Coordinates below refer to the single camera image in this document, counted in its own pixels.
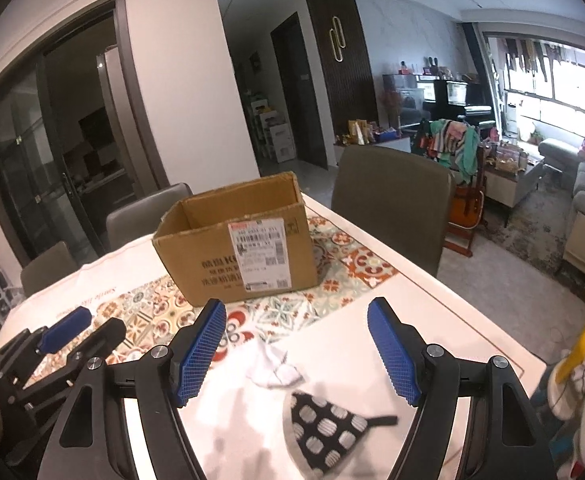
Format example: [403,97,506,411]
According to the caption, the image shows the grey dining chair far left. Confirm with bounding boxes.
[20,242,79,298]

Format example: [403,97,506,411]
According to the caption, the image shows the coffee table with items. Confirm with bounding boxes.
[485,142,544,226]

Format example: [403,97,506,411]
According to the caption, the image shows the dark glass sliding door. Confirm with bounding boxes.
[0,0,169,266]

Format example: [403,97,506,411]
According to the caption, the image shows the grey dining chair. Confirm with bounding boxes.
[106,182,193,250]
[20,242,79,298]

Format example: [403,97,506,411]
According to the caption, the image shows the brown dining chair right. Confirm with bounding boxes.
[331,145,455,276]

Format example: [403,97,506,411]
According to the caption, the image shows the white TV console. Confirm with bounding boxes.
[333,134,413,164]

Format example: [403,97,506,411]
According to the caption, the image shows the black piano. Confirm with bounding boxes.
[421,79,495,125]

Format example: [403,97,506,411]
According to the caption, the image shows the black white polka cloth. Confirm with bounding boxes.
[283,390,399,479]

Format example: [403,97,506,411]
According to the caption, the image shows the crumpled white cloth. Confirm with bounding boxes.
[250,342,303,389]

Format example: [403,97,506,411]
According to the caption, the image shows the clothes on chair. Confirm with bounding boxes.
[411,119,480,184]

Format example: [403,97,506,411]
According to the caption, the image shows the wooden high chair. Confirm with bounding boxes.
[445,144,487,258]

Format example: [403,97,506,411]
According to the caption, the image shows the brown cardboard box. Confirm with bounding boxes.
[152,171,319,307]

